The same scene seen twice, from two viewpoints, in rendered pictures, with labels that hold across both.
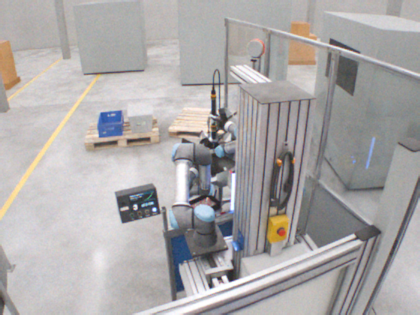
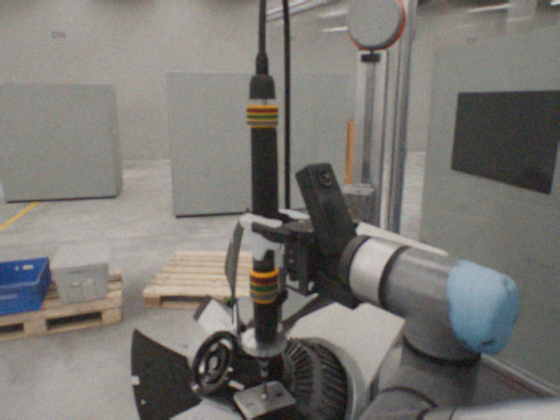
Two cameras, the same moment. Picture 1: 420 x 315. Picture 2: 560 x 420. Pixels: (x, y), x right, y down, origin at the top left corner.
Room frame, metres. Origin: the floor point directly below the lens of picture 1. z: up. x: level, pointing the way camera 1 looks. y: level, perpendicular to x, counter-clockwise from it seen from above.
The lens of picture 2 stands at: (1.75, 0.03, 1.67)
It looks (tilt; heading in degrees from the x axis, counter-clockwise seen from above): 14 degrees down; 352
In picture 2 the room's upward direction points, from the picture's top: straight up
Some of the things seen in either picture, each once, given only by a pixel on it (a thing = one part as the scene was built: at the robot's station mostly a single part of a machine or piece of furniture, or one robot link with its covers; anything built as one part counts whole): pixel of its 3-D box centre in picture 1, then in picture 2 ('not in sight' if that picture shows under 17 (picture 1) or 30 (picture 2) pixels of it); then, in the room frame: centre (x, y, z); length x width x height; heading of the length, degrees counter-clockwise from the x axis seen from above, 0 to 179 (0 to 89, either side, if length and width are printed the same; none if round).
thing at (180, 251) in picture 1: (220, 252); not in sight; (1.96, -0.08, 0.45); 0.82 x 0.02 x 0.66; 113
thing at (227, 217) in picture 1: (220, 217); not in sight; (1.96, -0.08, 0.82); 0.90 x 0.04 x 0.08; 113
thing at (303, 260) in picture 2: (223, 124); (327, 258); (2.23, -0.10, 1.47); 0.12 x 0.08 x 0.09; 33
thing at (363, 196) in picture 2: not in sight; (359, 202); (2.86, -0.36, 1.39); 0.10 x 0.07 x 0.09; 148
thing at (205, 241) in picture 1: (205, 233); not in sight; (1.50, 0.03, 1.09); 0.15 x 0.15 x 0.10
